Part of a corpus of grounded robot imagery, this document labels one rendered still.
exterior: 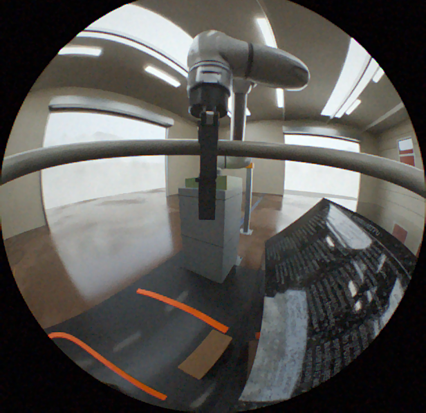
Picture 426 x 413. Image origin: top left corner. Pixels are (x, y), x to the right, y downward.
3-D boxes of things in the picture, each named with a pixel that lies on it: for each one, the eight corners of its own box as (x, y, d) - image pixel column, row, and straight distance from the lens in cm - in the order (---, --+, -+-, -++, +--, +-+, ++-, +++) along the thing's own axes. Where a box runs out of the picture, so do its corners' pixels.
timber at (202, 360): (212, 335, 93) (212, 328, 81) (230, 342, 91) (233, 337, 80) (181, 368, 89) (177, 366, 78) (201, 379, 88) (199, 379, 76)
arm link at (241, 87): (223, 162, 115) (247, 162, 118) (225, 173, 101) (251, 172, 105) (223, 68, 100) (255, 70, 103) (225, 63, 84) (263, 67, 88)
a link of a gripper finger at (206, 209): (216, 180, 21) (216, 180, 21) (214, 218, 23) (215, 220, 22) (198, 180, 21) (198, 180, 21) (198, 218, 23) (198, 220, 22)
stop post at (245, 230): (252, 230, 214) (256, 162, 195) (250, 235, 196) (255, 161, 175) (241, 228, 217) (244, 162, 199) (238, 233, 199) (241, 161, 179)
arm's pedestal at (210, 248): (178, 269, 133) (168, 187, 99) (205, 247, 163) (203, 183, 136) (224, 290, 112) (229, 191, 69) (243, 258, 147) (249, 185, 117)
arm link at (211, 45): (179, 59, 28) (255, 62, 28) (189, 25, 40) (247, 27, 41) (188, 88, 36) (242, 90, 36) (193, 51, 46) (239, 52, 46)
